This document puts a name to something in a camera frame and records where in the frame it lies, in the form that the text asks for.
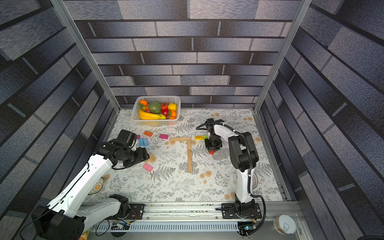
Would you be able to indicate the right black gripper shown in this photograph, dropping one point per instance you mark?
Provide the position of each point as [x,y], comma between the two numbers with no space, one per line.
[214,146]

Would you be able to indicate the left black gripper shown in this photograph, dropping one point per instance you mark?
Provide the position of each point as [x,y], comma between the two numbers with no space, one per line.
[144,155]

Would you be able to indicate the pink block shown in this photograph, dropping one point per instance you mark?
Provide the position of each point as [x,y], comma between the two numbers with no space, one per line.
[148,167]

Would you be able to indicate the wood block marked 71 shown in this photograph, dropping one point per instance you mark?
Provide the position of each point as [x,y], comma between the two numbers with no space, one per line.
[189,153]

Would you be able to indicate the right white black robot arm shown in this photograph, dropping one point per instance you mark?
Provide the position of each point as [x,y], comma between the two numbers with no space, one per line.
[244,158]

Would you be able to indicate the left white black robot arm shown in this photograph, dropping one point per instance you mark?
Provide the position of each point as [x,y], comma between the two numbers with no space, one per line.
[62,218]

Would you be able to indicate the orange block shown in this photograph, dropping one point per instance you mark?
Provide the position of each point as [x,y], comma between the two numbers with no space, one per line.
[147,133]

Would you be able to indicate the magenta block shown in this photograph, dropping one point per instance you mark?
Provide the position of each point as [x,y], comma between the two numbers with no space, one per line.
[163,136]

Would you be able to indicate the yellow toy banana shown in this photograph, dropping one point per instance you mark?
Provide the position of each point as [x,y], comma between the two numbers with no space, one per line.
[150,116]

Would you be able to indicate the patterned ceramic bowl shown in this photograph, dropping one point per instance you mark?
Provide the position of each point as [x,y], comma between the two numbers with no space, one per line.
[97,187]

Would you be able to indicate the white perforated bowl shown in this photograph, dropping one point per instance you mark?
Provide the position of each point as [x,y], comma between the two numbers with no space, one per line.
[255,181]

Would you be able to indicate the green toy mango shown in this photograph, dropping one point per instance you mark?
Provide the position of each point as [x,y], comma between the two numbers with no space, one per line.
[155,107]

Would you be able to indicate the white plastic basket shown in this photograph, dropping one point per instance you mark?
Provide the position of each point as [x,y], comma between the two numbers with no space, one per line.
[171,119]

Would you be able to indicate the orange toy fruit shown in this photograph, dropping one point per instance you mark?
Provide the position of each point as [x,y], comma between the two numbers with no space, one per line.
[143,102]

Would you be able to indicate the yellow toy pepper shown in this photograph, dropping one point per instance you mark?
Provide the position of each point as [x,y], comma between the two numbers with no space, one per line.
[172,107]

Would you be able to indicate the white lidded cup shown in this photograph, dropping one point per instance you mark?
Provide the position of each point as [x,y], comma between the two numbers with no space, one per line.
[285,225]

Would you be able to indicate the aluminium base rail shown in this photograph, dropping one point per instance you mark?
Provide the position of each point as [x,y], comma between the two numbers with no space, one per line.
[192,217]

